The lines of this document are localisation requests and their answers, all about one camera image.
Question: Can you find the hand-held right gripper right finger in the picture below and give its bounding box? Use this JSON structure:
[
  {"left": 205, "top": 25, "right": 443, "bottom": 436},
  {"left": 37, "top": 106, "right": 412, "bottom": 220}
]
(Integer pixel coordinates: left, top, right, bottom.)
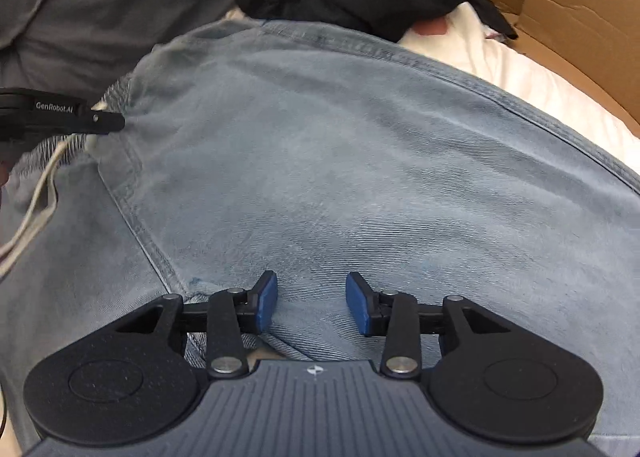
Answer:
[{"left": 346, "top": 271, "right": 511, "bottom": 379}]

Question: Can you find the brown cardboard sheet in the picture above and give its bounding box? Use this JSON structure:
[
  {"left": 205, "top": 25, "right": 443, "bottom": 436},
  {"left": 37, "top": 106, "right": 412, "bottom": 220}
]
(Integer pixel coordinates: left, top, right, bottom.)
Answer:
[{"left": 442, "top": 0, "right": 640, "bottom": 125}]

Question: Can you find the cream bear print bed sheet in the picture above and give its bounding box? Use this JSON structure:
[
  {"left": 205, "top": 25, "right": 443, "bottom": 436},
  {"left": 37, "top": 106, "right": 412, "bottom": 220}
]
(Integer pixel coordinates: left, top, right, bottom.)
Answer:
[{"left": 222, "top": 0, "right": 640, "bottom": 162}]

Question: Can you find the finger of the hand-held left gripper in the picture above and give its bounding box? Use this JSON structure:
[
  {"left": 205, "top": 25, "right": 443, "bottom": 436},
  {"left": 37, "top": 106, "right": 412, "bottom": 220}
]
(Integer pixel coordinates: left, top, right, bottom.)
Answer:
[{"left": 92, "top": 109, "right": 126, "bottom": 134}]

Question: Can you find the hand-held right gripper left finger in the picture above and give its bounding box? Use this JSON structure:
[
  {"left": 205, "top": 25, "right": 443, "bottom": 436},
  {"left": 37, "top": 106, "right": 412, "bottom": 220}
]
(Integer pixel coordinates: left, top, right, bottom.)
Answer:
[{"left": 115, "top": 269, "right": 278, "bottom": 379}]

